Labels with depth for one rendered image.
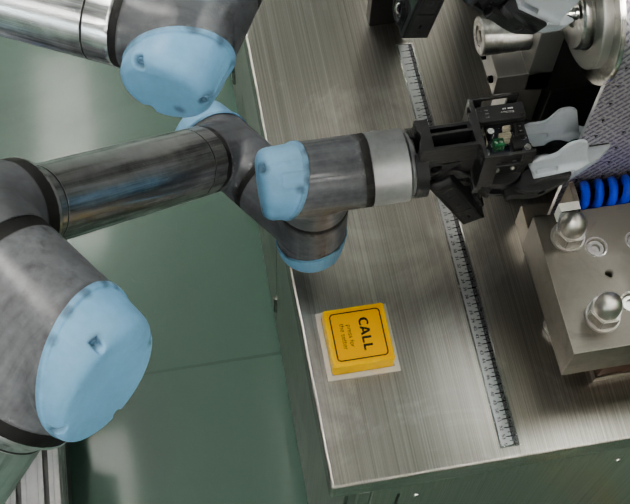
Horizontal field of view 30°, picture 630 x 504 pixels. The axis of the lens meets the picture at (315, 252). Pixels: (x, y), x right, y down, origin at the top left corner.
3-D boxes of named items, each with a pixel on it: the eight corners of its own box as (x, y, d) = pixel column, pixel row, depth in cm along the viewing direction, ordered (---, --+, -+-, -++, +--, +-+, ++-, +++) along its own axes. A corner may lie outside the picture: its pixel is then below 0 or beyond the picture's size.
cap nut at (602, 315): (579, 303, 123) (590, 284, 119) (613, 298, 123) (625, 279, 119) (589, 335, 121) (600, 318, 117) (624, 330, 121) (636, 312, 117)
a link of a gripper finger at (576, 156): (628, 145, 118) (538, 156, 117) (613, 175, 123) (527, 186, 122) (620, 119, 119) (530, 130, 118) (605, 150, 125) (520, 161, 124)
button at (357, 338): (321, 319, 135) (321, 310, 133) (381, 310, 136) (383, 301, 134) (332, 376, 132) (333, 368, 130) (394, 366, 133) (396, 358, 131)
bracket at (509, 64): (451, 158, 145) (491, -3, 118) (502, 151, 146) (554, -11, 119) (460, 193, 143) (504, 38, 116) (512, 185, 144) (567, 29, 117)
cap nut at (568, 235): (546, 224, 127) (555, 204, 123) (579, 219, 127) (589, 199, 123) (555, 255, 125) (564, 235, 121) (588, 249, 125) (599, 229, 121)
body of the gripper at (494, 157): (544, 152, 115) (423, 170, 114) (527, 196, 123) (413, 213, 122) (524, 88, 119) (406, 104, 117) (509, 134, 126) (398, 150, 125)
